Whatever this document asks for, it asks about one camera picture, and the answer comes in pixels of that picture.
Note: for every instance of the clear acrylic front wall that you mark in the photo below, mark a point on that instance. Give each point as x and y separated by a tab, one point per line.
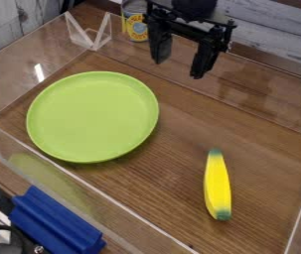
128	233

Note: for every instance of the blue plastic block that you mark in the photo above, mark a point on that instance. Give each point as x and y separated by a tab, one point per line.
53	225

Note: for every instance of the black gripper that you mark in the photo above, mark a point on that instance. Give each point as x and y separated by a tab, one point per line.
199	17

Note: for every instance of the yellow labelled tin can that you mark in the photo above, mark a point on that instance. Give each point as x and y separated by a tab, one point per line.
133	10

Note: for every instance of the green plate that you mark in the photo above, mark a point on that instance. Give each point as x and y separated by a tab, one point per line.
93	116

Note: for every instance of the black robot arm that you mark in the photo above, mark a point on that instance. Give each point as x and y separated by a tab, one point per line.
177	30

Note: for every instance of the yellow toy banana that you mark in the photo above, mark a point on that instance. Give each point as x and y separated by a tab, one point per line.
216	186

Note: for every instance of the clear acrylic corner bracket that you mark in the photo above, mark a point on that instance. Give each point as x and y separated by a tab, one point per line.
90	38

